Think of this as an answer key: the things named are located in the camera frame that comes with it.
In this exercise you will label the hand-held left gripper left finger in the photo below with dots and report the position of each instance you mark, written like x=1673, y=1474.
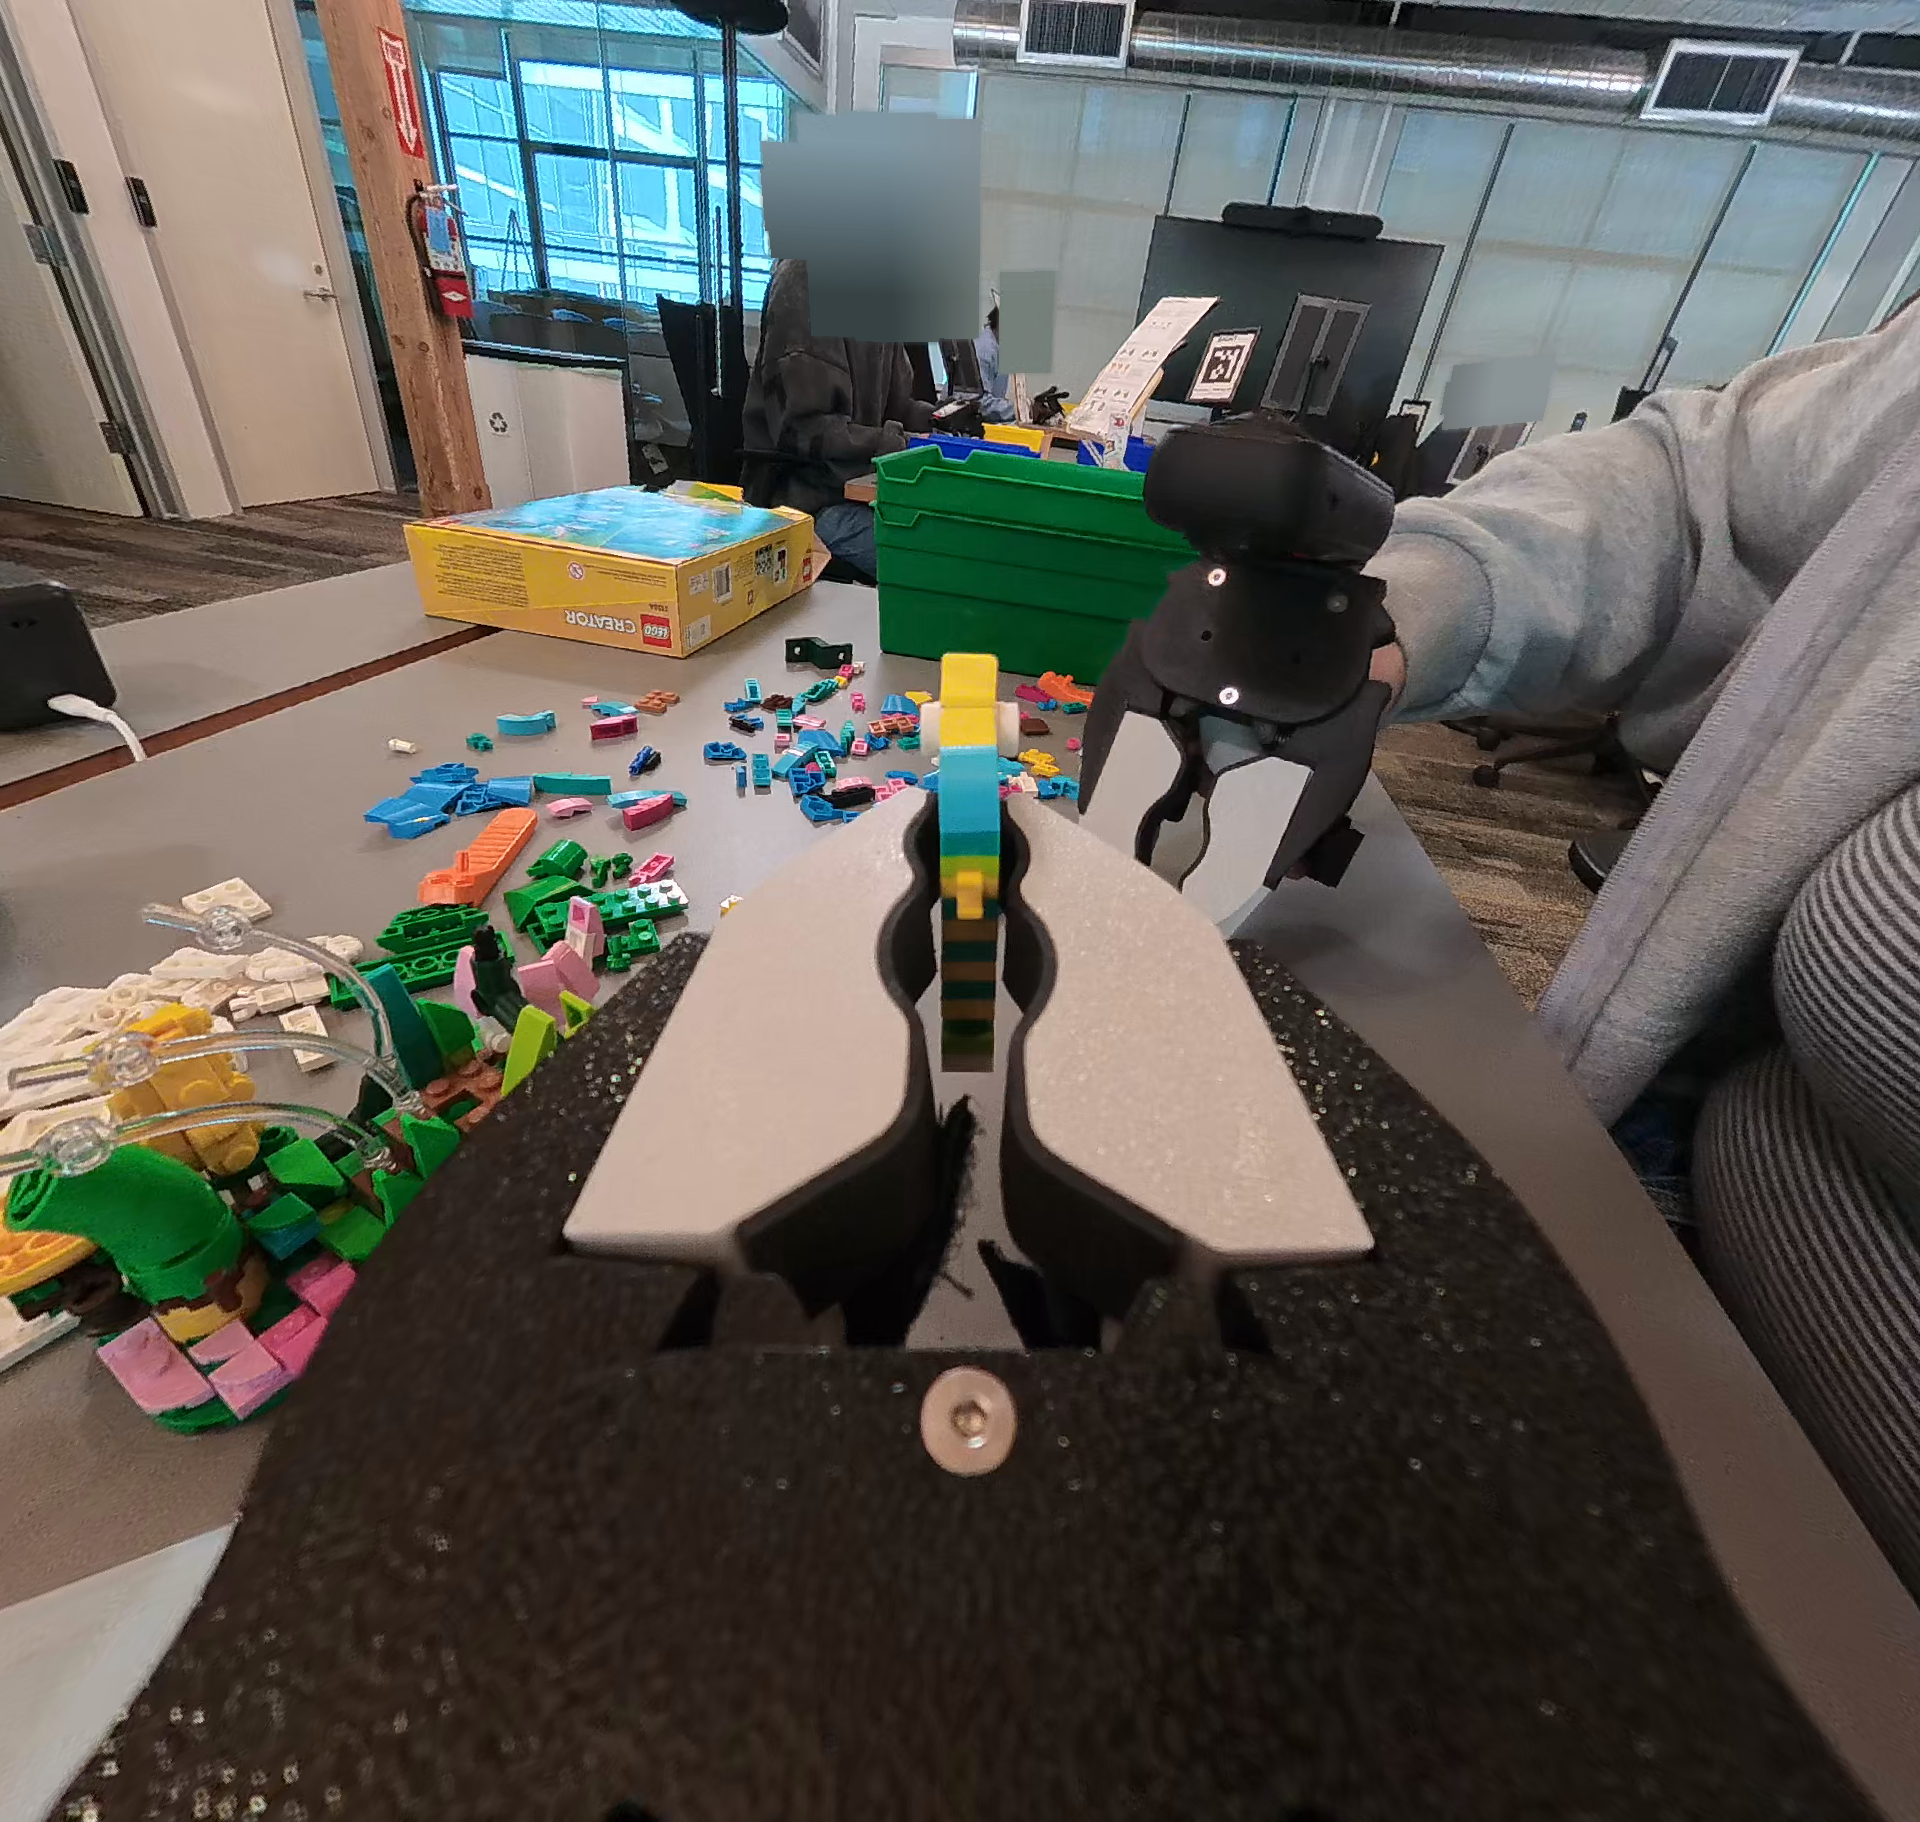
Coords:
x=780, y=1042

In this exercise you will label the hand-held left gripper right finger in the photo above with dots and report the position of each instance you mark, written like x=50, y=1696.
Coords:
x=1170, y=1057

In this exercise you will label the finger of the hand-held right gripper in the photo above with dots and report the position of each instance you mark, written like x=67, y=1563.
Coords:
x=1246, y=842

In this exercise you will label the striped brick tower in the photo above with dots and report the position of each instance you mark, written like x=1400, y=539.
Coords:
x=968, y=803

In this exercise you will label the person's right forearm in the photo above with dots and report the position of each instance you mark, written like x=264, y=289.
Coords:
x=1620, y=577

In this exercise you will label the person's right hand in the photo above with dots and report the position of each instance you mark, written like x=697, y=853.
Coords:
x=1391, y=679

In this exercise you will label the printed marker tag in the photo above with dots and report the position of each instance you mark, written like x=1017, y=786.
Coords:
x=1227, y=365

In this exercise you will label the black framed stand device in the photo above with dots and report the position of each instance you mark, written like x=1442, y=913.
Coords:
x=1316, y=352

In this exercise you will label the white instruction sheet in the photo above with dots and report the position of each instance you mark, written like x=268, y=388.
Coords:
x=1147, y=352

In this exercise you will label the large black screen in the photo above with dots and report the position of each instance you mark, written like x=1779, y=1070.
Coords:
x=1395, y=307

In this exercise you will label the green plastic bin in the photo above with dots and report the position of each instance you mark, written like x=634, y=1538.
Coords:
x=991, y=623
x=991, y=541
x=1021, y=481

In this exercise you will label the yellow plastic bin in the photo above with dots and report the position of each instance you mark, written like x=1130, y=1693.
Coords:
x=1012, y=439

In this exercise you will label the scattered small colourful bricks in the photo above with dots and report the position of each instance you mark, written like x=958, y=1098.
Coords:
x=796, y=765

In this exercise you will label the black video bar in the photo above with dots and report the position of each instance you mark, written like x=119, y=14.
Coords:
x=1301, y=219

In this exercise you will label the blue plastic bin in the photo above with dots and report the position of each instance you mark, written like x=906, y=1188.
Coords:
x=961, y=445

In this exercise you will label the black office chair base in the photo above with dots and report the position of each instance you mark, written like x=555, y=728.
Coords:
x=1607, y=849
x=1560, y=750

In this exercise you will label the orange brick separator tool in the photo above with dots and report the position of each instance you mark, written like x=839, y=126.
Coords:
x=481, y=855

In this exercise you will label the pile of green bricks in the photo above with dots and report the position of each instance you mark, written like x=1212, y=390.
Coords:
x=435, y=931

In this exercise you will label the person's grey jacket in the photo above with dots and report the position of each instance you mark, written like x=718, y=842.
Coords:
x=1695, y=877

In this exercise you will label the white air vent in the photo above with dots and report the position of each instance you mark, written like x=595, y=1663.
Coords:
x=1721, y=83
x=1077, y=27

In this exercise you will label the yellow toy brick box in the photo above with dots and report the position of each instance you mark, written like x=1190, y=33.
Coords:
x=601, y=563

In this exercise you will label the pile of white bricks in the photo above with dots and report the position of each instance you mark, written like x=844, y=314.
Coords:
x=256, y=953

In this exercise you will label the black office chair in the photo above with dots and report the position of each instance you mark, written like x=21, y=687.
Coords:
x=697, y=398

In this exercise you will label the green and pink brick model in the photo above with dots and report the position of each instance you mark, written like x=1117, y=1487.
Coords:
x=150, y=1222

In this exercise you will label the person's striped clothing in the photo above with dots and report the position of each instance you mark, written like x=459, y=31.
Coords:
x=1815, y=1178

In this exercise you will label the white recycling bin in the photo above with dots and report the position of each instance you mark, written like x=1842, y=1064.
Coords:
x=541, y=427

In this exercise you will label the black floor lamp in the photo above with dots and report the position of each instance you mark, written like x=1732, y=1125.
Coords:
x=728, y=6

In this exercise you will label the large glass window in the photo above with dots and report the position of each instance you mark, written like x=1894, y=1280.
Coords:
x=601, y=173

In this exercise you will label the wooden pillar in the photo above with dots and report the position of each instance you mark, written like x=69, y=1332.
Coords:
x=391, y=352

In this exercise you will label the black desktop device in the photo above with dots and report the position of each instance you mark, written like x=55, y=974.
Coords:
x=46, y=652

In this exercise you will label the red fire extinguisher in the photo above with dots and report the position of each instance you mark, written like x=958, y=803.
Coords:
x=447, y=255

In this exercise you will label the light grey flat sheet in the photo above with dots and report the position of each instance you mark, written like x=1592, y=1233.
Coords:
x=91, y=1688

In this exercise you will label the red arrow sign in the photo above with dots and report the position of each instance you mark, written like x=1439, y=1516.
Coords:
x=400, y=95

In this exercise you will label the dark bracket brick piece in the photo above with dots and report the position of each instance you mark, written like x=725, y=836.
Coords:
x=819, y=650

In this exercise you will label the silver ventilation duct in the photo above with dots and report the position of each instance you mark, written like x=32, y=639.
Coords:
x=1351, y=52

